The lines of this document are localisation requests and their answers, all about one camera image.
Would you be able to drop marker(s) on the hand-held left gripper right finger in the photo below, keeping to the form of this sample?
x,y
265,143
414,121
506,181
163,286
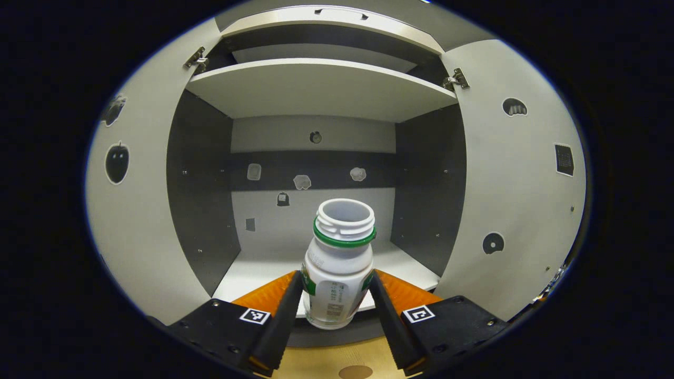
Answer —
x,y
389,326

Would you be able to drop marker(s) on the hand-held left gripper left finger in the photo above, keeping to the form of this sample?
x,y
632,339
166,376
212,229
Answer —
x,y
281,326

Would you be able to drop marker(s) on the white plastic bottle green label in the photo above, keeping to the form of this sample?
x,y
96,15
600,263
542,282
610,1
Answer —
x,y
339,258

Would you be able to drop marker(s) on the white cabinet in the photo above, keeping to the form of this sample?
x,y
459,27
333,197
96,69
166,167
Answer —
x,y
274,134

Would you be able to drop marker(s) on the metal door hinge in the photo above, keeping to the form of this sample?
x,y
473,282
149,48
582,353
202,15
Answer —
x,y
456,80
196,59

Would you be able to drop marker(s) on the white cabinet drawer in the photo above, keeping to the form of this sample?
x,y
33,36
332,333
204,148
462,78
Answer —
x,y
295,23

